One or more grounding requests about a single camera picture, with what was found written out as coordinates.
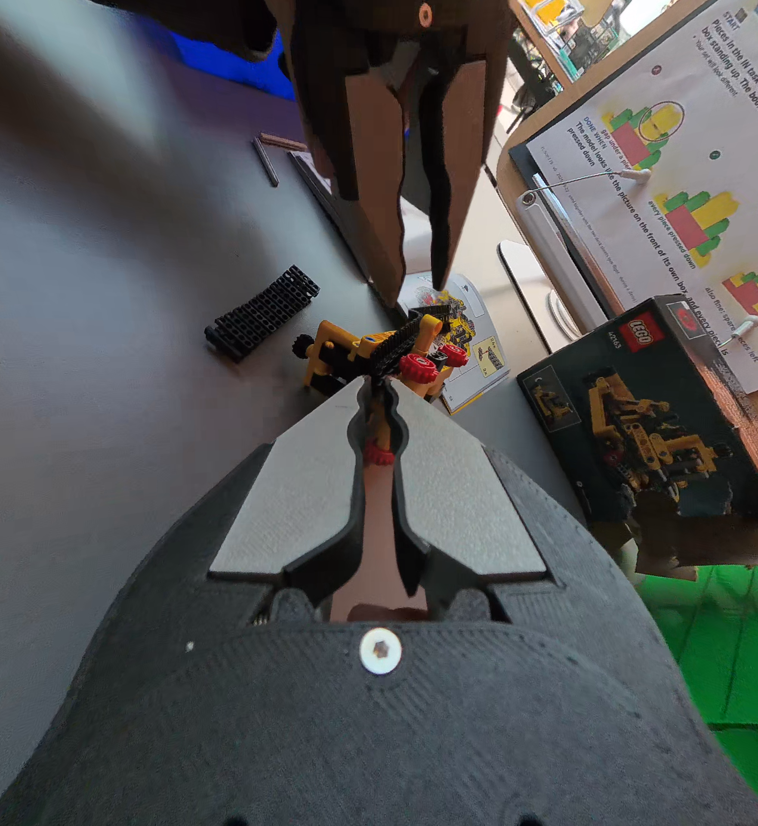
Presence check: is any green plastic bin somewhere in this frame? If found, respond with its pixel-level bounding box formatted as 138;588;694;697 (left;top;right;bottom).
634;563;758;822

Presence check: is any black lego track strip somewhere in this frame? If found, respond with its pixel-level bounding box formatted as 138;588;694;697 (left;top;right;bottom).
203;265;322;364
373;310;449;379

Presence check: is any yellow lego bulldozer model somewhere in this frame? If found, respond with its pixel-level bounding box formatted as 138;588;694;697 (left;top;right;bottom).
292;308;471;470

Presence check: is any lego instruction booklet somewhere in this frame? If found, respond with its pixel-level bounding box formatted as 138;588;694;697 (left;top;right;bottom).
289;150;513;416

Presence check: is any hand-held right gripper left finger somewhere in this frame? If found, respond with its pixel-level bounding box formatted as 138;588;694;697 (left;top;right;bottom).
208;376;370;605

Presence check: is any white stand base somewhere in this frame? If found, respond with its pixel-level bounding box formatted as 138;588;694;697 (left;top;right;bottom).
496;240;581;354

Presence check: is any black lego set box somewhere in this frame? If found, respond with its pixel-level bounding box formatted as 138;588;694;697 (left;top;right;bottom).
516;293;758;576

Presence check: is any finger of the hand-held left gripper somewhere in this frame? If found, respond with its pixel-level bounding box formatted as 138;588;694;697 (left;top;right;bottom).
342;71;410;309
416;55;494;293

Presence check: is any blue plastic bin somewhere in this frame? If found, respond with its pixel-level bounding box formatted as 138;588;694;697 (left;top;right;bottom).
173;29;297;102

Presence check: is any wooden sheet board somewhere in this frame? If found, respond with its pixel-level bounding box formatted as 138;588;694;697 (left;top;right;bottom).
495;0;758;444

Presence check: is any thin grey rod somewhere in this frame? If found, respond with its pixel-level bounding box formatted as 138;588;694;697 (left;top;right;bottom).
252;137;281;189

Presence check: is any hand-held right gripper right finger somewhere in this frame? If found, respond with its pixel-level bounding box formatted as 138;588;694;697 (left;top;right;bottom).
388;381;549;598

